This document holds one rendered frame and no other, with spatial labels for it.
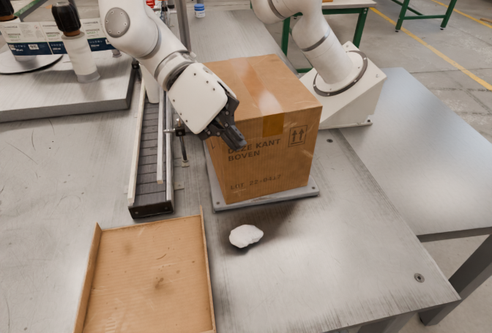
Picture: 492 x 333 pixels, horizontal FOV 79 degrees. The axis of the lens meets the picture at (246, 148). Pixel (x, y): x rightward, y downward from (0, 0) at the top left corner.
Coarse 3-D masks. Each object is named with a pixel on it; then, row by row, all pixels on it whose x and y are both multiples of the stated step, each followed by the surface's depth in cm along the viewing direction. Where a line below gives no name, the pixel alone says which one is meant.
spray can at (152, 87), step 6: (144, 72) 104; (144, 78) 106; (150, 78) 106; (150, 84) 107; (156, 84) 108; (150, 90) 109; (156, 90) 109; (150, 96) 110; (156, 96) 111; (150, 102) 113; (156, 102) 112
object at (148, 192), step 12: (144, 108) 111; (156, 108) 110; (144, 120) 105; (156, 120) 105; (144, 132) 99; (156, 132) 99; (144, 144) 95; (156, 144) 95; (144, 156) 91; (156, 156) 91; (144, 168) 87; (156, 168) 87; (144, 180) 83; (156, 180) 83; (144, 192) 80; (156, 192) 80; (144, 204) 77
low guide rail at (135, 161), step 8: (144, 88) 116; (144, 96) 113; (136, 128) 95; (136, 136) 92; (136, 144) 89; (136, 152) 87; (136, 160) 84; (136, 168) 83; (136, 176) 82; (128, 192) 75; (128, 200) 74
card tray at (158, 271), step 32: (96, 224) 73; (160, 224) 78; (192, 224) 78; (96, 256) 71; (128, 256) 71; (160, 256) 71; (192, 256) 71; (96, 288) 65; (128, 288) 65; (160, 288) 65; (192, 288) 65; (96, 320) 60; (128, 320) 60; (160, 320) 60; (192, 320) 60
